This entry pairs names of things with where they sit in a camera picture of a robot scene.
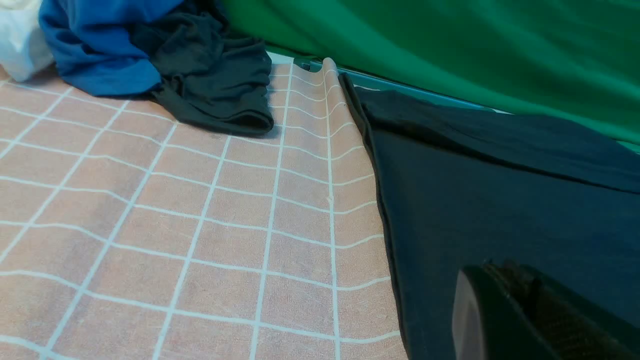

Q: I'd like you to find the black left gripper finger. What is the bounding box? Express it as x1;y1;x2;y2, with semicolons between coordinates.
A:
451;260;640;360

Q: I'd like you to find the teal metal rail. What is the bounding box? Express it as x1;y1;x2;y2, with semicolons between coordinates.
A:
295;59;511;115

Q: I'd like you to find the green backdrop cloth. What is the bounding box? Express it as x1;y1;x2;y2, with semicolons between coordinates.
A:
222;0;640;147

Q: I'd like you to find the blue crumpled garment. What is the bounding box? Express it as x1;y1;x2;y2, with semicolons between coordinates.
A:
39;0;180;97

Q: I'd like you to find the dark gray long-sleeve shirt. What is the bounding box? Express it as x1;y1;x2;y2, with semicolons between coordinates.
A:
338;74;640;360

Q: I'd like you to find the white crumpled garment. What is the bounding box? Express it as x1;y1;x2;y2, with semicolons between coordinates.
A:
0;0;54;82

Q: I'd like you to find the pink checkered tablecloth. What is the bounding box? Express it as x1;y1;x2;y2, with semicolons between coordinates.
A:
0;58;407;360

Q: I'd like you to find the dark crumpled garment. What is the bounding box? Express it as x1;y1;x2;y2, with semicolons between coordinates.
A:
129;0;275;137

